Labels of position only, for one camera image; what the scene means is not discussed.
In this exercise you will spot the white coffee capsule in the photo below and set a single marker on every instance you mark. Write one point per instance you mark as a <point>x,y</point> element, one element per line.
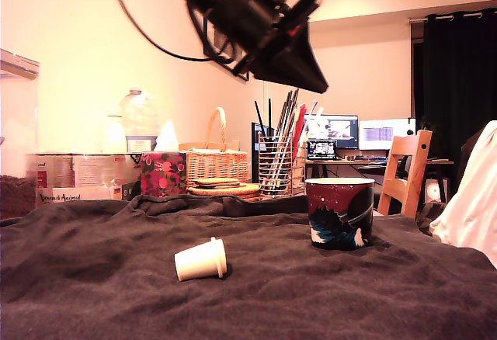
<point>200,260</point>

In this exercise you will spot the dark long chopstick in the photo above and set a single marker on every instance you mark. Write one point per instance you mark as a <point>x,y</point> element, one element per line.
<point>294,98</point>
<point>286,109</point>

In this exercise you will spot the red kitchen utensil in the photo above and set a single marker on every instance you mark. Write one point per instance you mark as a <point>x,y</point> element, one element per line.
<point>303,116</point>

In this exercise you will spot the cream wooden spatula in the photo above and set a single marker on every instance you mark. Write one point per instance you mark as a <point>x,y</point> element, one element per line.
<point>296,122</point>

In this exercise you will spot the thin black stick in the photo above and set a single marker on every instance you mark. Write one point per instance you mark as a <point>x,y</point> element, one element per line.
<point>269,116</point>
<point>260,119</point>

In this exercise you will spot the small tablet screen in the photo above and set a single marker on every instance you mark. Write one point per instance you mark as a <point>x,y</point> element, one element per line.
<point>322,150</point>

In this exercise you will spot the black computer monitor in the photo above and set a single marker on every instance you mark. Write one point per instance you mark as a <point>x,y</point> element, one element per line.
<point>255,153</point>

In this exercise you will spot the wooden desk with black legs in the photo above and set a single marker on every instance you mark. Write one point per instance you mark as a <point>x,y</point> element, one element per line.
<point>350,162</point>

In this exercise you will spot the backlit keyboard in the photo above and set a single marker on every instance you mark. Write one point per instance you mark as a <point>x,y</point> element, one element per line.
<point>369,158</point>

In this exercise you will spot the round cork trivet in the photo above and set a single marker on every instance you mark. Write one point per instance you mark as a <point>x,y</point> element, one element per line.
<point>249,189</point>
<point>249,198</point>

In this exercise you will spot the wooden chair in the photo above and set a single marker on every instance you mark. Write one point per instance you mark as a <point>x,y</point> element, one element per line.
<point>409,146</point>

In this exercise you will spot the square cork coaster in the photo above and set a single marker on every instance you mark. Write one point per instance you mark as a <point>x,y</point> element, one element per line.
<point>218,186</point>
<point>214,180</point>

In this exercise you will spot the white paper tissue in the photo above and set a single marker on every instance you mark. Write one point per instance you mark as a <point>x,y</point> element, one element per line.
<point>167,138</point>

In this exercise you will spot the large clear water bottle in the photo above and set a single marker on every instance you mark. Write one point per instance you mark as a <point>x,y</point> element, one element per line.
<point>141,115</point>

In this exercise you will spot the dark red printed mug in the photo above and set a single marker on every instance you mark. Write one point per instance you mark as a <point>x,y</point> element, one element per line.
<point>339,216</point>

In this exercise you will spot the dark curtain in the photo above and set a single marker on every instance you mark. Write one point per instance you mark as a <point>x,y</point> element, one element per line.
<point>458,84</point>

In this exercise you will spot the floral tissue box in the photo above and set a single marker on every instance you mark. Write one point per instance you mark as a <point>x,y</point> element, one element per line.
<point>163,173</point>

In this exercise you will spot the white curtain rod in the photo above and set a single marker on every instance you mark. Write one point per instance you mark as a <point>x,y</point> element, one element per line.
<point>471,15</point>

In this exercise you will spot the white plastic bottle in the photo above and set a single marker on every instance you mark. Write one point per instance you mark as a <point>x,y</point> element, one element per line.
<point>113,134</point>

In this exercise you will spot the computer case with lit fan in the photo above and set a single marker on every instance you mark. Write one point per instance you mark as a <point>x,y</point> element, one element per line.
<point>434,191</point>

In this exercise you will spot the white cloth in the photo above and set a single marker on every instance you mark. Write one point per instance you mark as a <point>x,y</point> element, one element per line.
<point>473,200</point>

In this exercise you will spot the white pet food carton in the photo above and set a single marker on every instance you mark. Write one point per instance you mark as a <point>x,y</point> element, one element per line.
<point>99,194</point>

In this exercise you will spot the dark grey knitted cloth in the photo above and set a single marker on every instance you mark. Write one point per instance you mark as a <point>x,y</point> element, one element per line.
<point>349,297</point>

